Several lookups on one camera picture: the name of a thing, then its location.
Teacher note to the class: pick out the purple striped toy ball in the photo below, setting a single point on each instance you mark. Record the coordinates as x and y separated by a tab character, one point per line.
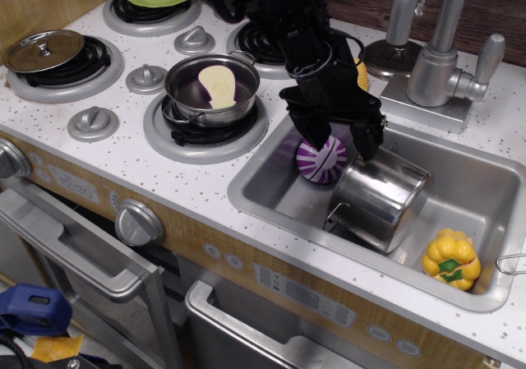
322	166

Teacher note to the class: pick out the cream toy eggplant slice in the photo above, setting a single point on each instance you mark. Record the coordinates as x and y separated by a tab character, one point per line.
219	82

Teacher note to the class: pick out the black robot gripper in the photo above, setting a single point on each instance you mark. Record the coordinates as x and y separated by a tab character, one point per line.
328	92

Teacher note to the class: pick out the grey stovetop knob upper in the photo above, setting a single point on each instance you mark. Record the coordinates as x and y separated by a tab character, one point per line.
195	41

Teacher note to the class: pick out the grey stovetop knob front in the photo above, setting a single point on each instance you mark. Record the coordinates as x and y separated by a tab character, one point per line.
93	124

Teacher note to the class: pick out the oven door with handle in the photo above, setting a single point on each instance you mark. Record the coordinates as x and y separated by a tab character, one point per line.
117	297

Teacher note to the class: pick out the silver faucet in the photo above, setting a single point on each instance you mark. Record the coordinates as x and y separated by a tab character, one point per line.
424	83

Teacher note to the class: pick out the steel pot lid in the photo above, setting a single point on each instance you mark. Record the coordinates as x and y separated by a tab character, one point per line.
43	51

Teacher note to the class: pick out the back left stove burner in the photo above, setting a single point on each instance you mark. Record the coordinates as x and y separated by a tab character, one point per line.
129	19

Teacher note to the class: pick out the back right stove burner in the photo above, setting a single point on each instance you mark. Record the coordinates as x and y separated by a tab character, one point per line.
249	42

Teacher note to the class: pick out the dishwasher door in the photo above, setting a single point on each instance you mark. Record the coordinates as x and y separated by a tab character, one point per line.
233	328

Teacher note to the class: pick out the grey stovetop knob middle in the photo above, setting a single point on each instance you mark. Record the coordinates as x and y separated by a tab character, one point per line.
146	80

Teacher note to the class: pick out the steel pan on burner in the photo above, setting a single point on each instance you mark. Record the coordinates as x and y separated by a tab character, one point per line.
189	102

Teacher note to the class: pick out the steel pot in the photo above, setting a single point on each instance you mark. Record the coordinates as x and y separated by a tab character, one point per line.
375	201

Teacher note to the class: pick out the blue clamp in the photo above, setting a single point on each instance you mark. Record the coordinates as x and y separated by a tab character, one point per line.
33	310

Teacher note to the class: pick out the grey stovetop knob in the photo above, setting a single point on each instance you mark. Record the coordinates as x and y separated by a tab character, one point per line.
146	80
195	41
93	124

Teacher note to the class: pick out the wire handle at edge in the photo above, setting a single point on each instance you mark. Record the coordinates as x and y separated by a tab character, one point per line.
509	264

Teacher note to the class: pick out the front right stove burner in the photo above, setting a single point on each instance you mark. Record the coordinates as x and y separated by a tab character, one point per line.
191	144

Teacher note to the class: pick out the silver sink basin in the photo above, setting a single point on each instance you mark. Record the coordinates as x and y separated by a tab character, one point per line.
473	191

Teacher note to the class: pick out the front left stove burner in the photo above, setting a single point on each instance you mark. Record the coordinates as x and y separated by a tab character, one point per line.
98	66

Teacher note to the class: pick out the silver oven dial left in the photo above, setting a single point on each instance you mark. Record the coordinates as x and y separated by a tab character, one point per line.
13	162

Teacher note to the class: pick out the silver oven dial right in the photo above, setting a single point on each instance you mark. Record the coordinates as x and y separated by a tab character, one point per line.
136	224

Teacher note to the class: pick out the yellow toy bell pepper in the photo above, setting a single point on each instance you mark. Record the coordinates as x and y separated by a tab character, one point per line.
452	259

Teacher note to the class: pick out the yellow toy corn cob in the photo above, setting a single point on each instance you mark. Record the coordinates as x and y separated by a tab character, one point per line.
363	78

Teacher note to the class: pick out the silver oven dial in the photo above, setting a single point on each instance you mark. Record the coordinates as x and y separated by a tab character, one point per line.
13	162
136	224

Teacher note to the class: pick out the stove burner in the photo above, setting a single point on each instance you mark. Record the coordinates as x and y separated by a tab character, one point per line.
129	19
191	144
98	66
249	42

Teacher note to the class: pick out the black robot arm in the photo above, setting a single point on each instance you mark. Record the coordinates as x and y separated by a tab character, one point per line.
320	60

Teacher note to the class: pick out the yellow cloth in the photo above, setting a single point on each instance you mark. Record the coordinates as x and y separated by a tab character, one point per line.
52	348

